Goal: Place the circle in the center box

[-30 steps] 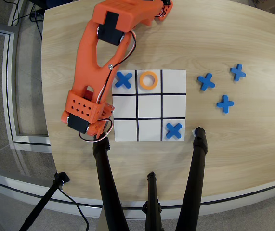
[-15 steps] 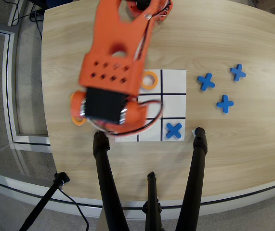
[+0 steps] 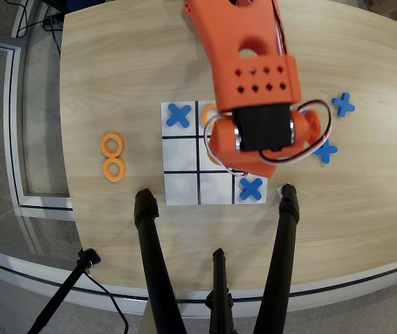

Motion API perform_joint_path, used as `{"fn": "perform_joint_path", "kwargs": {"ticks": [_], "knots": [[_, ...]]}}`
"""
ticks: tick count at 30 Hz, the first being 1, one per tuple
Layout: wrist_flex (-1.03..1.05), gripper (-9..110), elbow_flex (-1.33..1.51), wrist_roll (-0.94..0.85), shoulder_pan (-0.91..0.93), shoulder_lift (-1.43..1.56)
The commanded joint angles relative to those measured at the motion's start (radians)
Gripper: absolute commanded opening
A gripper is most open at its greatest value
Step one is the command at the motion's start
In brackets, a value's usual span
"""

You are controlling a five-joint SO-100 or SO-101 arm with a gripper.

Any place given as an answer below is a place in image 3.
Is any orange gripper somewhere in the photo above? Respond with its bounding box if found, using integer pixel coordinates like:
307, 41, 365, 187
207, 109, 323, 179

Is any grey metal floor frame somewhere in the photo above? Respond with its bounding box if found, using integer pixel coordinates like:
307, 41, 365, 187
0, 29, 74, 213

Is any white tic-tac-toe board sheet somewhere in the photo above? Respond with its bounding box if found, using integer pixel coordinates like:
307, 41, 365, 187
161, 100, 270, 206

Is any short black tripod leg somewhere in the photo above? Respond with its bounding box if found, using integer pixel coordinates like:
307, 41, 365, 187
204, 248, 236, 334

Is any cardboard box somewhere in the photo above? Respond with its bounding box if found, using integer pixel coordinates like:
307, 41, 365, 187
361, 0, 397, 17

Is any orange ring piece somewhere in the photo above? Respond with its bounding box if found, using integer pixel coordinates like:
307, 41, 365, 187
100, 133, 126, 158
102, 157, 127, 182
206, 148, 222, 165
201, 102, 220, 129

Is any thin black stand pole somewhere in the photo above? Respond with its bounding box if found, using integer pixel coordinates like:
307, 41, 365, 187
26, 248, 102, 334

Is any black floor cable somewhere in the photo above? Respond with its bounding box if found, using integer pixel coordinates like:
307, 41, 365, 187
10, 0, 63, 55

